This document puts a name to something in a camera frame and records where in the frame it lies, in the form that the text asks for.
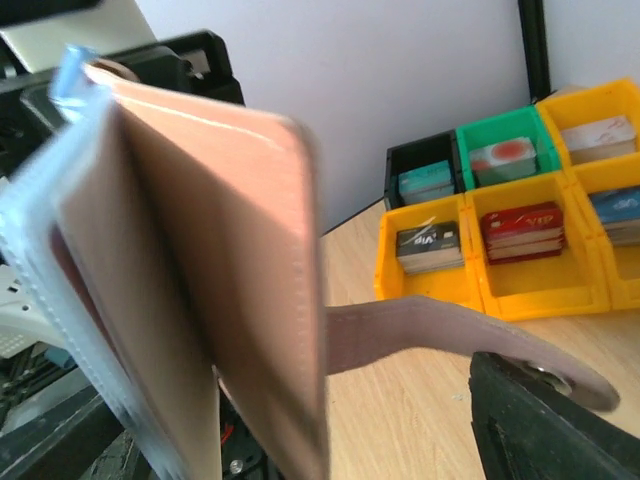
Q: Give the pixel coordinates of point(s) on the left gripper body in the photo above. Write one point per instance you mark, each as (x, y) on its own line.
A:
(197, 63)

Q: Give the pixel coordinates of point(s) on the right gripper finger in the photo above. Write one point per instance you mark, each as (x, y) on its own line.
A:
(525, 429)

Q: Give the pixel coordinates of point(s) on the pink leather card holder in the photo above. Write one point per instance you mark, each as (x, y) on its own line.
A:
(172, 241)

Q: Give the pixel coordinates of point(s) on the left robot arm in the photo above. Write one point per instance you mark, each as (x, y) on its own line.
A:
(22, 325)

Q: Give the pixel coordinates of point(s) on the yellow bin with red cards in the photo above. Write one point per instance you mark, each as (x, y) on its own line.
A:
(567, 284)

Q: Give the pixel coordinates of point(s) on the red card stack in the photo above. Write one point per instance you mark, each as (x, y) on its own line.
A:
(523, 233)

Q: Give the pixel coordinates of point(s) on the dark card stack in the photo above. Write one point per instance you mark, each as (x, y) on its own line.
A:
(430, 247)

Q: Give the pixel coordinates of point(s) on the blue card stack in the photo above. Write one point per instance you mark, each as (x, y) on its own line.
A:
(618, 212)

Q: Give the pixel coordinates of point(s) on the yellow bin with blue cards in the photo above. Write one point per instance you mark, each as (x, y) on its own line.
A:
(621, 263)

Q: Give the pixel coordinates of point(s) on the teal card stack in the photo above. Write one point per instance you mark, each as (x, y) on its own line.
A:
(428, 182)

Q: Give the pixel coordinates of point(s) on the red-dot card stack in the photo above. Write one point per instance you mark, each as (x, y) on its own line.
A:
(503, 161)

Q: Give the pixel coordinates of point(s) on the white card stack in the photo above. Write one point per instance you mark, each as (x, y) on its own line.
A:
(603, 139)

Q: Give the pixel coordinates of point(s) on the yellow bin near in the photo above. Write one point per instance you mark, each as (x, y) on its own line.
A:
(456, 285)

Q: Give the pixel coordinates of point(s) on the black bin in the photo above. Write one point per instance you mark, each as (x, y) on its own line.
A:
(408, 156)

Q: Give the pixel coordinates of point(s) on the green bin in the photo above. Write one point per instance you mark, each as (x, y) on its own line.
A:
(523, 122)

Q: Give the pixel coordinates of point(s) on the yellow bin far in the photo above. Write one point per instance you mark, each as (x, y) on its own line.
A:
(574, 107)

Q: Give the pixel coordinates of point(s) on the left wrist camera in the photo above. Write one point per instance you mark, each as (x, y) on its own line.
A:
(110, 27)

